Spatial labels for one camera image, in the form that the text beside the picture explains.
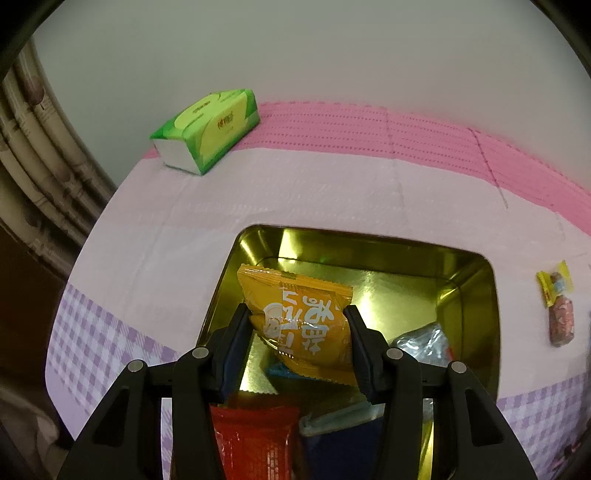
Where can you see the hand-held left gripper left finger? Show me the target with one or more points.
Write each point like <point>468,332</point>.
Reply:
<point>233,350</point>

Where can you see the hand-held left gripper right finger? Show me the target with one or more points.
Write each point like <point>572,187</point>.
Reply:
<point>362,355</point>

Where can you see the dark seaweed snack packet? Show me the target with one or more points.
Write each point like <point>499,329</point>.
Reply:
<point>420,344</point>

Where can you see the orange snack packet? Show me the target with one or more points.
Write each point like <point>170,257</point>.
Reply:
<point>300,323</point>

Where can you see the maroon tin box gold inside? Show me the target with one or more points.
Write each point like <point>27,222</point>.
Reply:
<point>392,286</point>

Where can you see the red snack packet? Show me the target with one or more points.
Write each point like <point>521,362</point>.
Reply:
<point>254,438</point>

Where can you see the dark blue snack packet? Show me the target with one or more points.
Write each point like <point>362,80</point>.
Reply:
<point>341,447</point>

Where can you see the pink and purple checked tablecloth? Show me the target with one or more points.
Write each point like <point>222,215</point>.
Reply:
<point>323,194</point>

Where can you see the pink patterned snack packet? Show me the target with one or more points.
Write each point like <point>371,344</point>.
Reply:
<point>562,323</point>

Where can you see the yellow-ended clear wrapped snack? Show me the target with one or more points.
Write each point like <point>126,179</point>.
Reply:
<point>554,281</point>

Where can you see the green tissue pack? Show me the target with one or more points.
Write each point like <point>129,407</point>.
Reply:
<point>207,129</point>

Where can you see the striped beige curtain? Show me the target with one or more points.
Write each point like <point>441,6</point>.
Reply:
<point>41,161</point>

